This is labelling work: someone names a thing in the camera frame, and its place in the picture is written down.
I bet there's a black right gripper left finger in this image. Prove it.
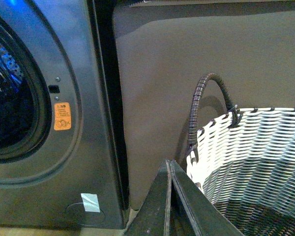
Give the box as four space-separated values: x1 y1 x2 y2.
124 160 172 236

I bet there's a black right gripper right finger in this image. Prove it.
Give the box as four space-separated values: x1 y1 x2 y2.
170 160 243 236

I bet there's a dark grey washing machine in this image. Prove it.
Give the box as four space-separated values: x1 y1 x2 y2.
0 0 128 229

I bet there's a white tape piece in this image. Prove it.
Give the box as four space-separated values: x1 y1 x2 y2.
81 193 100 213

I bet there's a white woven laundry basket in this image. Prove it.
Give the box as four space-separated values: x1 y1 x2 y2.
186 108 295 236

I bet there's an orange warning sticker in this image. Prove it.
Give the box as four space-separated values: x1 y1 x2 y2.
54 102 72 131

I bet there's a stainless steel washer drum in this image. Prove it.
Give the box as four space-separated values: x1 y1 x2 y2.
0 41 24 104

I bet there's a dark braided basket handle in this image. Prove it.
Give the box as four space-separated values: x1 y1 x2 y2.
187 72 242 151

